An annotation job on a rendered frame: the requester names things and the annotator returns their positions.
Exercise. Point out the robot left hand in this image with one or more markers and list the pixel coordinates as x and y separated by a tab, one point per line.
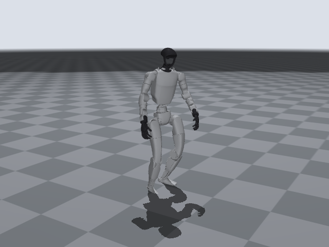
196	119

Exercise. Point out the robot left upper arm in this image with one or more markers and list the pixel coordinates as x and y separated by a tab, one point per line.
183	85

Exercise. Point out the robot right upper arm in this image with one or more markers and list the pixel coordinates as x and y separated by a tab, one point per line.
148	78

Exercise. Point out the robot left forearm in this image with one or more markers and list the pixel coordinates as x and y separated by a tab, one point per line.
190	103

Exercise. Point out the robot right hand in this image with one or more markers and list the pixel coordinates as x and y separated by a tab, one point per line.
144	128

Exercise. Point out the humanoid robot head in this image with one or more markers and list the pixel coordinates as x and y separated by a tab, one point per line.
168	53

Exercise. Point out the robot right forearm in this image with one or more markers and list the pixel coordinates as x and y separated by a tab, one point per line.
143	106

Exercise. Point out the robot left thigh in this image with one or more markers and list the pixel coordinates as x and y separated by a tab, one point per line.
178	136

